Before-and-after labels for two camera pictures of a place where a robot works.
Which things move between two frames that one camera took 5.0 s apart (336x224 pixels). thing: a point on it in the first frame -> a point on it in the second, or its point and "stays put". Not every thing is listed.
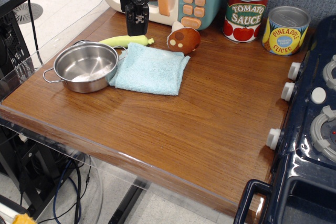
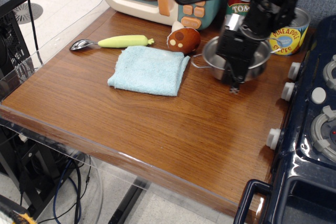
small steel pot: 85,67 -> 255,65
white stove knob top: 294,71 stays put
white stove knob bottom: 273,138 stays put
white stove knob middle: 287,92 stays put
